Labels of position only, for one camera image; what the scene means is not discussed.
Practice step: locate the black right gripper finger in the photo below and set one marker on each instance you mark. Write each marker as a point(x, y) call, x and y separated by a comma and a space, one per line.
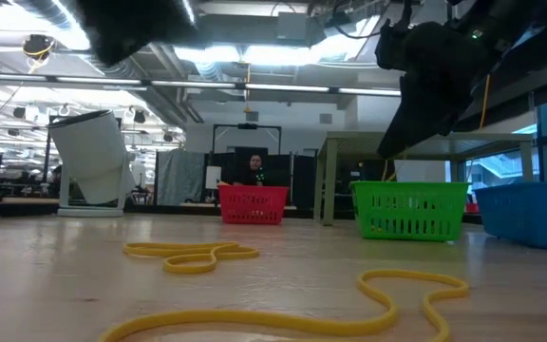
point(425, 109)

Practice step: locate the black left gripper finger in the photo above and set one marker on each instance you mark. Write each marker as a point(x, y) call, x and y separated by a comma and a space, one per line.
point(131, 28)

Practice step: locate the red plastic basket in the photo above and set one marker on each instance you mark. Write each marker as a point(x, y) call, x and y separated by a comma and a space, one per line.
point(253, 204)

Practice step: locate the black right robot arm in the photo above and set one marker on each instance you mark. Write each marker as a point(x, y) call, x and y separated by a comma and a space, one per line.
point(515, 19)

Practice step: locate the green plastic basket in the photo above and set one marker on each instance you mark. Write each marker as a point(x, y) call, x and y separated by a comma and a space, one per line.
point(406, 209)

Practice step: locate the red storage bin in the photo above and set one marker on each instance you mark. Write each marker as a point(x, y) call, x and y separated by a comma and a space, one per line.
point(472, 207)

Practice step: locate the white tilted bin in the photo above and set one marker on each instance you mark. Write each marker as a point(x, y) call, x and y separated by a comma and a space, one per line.
point(93, 157)

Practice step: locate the black partition panels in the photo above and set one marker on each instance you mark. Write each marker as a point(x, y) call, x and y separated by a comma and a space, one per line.
point(302, 180)

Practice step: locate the long ceiling light bar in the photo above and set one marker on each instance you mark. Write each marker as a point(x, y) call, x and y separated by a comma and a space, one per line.
point(283, 87)

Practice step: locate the blue plastic basket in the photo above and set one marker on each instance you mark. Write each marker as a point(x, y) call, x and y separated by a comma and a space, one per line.
point(530, 214)

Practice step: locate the gray hanging cloth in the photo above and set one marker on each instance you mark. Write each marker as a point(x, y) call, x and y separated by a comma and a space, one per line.
point(178, 176)

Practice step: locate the white sign board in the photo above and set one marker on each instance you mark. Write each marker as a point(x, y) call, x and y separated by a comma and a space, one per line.
point(213, 176)

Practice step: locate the person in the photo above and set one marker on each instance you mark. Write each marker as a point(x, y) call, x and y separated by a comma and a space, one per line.
point(256, 168)

